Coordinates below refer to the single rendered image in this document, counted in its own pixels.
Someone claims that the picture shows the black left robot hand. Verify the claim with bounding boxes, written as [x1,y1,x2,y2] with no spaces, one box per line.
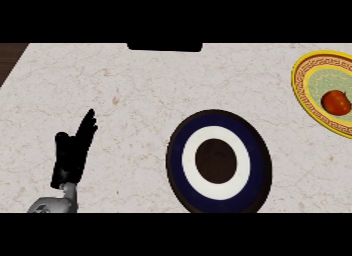
[50,108,100,190]

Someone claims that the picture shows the blue and white plate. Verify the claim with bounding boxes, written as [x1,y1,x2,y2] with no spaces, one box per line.
[166,109,274,214]

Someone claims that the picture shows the yellow patterned plate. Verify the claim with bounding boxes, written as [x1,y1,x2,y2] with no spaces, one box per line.
[290,49,352,142]

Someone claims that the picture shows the black appliance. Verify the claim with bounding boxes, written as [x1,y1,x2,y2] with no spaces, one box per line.
[126,42,205,53]

